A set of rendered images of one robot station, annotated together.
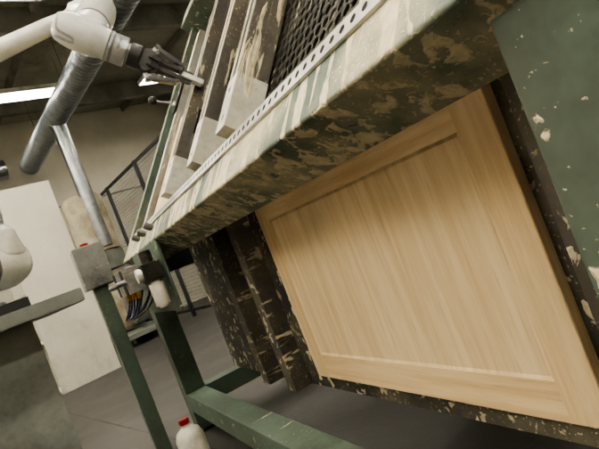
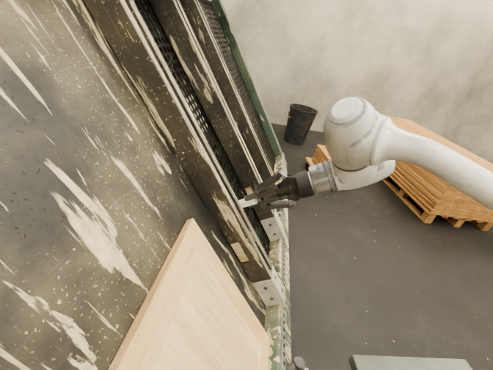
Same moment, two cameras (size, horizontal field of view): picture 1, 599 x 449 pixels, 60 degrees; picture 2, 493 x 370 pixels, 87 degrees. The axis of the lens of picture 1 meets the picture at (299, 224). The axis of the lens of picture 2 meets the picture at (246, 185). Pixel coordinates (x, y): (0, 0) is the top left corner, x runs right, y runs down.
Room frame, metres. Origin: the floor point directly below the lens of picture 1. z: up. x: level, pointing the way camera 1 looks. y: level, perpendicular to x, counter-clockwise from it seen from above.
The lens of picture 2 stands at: (2.22, 0.45, 1.69)
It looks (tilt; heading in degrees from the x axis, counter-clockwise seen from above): 31 degrees down; 208
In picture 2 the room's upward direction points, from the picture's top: 14 degrees clockwise
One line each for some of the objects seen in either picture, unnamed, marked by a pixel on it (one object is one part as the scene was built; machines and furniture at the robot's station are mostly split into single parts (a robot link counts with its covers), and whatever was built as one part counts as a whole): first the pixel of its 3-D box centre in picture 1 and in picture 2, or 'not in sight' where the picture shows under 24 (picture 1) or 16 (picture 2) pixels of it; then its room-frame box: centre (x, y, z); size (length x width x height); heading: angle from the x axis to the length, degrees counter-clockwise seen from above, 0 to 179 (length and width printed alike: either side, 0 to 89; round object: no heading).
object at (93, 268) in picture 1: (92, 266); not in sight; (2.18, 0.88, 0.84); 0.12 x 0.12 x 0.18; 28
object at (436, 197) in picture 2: not in sight; (415, 160); (-2.79, 0.77, 0.39); 2.46 x 1.04 x 0.78; 39
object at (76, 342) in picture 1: (49, 287); not in sight; (5.31, 2.64, 1.03); 0.60 x 0.58 x 2.05; 39
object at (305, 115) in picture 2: not in sight; (298, 125); (-2.45, -1.26, 0.33); 0.54 x 0.54 x 0.65
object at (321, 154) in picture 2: not in sight; (328, 164); (-1.56, -0.29, 0.20); 0.61 x 0.51 x 0.40; 39
